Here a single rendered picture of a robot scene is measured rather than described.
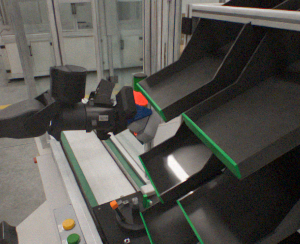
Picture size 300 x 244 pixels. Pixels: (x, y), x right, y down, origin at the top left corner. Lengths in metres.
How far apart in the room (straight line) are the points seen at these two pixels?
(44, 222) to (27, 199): 1.52
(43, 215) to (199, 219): 0.87
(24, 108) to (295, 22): 0.45
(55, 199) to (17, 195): 1.53
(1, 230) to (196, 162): 0.45
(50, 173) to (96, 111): 0.92
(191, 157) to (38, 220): 0.82
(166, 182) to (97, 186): 0.73
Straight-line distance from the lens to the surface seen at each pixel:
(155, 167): 0.55
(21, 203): 2.71
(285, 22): 0.39
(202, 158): 0.53
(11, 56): 6.01
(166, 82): 0.50
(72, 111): 0.55
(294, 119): 0.35
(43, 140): 1.65
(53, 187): 1.36
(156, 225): 0.66
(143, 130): 0.60
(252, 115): 0.37
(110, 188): 1.20
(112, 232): 0.96
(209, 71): 0.47
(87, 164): 1.36
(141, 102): 0.96
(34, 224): 1.21
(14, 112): 0.54
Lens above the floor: 1.68
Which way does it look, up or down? 27 degrees down
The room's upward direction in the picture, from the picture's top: straight up
